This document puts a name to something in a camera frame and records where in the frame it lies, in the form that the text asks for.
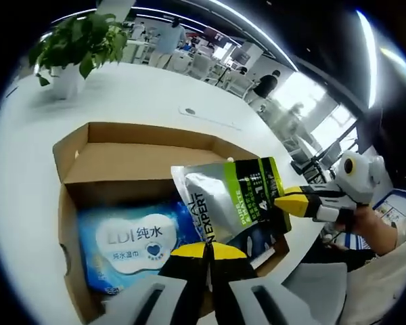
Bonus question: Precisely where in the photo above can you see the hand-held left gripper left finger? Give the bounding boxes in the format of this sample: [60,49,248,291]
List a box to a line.
[99,241,211,325]

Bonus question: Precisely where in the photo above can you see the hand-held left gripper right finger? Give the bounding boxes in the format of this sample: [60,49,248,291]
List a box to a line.
[208,242,321,325]

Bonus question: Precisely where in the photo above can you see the blue wet wipes soft pack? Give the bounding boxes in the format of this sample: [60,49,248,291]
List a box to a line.
[76,199,204,295]

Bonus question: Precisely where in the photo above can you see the silver green soft pouch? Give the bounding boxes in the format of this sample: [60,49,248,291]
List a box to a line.
[171,156,292,244]

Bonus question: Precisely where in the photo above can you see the brown cardboard shoe box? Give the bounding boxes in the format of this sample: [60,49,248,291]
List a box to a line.
[52,121,290,324]

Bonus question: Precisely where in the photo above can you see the person's right hand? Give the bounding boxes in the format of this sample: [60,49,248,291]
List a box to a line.
[334,204,377,235]

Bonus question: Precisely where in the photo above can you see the blue white poster board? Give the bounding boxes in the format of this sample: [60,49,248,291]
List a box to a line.
[324,189,406,251]

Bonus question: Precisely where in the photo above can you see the grey mesh office chair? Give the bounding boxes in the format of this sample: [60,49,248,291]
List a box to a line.
[284,262,349,325]

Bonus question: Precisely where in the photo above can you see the white office chair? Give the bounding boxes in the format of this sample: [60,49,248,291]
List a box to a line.
[189,52,214,75]
[228,72,254,95]

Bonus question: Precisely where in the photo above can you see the white plant pot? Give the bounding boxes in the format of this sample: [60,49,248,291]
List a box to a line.
[50,64,84,101]

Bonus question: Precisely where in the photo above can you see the green leafy plant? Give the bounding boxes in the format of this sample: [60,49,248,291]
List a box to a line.
[28,13,129,87]

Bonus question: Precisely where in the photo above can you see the white square pillar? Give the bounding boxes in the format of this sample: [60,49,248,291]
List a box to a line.
[96,0,136,21]

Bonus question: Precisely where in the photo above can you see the white table cable cover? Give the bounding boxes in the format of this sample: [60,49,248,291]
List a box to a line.
[177,106,243,131]

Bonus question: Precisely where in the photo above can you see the dark red wall screen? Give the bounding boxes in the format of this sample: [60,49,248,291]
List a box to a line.
[202,28,229,41]

